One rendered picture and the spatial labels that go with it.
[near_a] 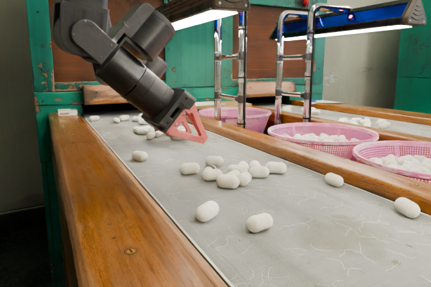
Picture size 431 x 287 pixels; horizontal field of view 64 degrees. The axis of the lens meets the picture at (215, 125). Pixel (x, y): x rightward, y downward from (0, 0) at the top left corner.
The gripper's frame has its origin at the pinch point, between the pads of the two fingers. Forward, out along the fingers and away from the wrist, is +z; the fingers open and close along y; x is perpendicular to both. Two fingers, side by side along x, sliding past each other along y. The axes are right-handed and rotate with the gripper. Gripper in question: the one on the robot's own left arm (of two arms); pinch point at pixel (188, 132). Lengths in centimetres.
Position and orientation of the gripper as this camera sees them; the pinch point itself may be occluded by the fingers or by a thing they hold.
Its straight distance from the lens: 90.3
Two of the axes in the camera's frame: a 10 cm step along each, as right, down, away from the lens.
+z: 7.0, 5.7, 4.4
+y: -4.4, -1.4, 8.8
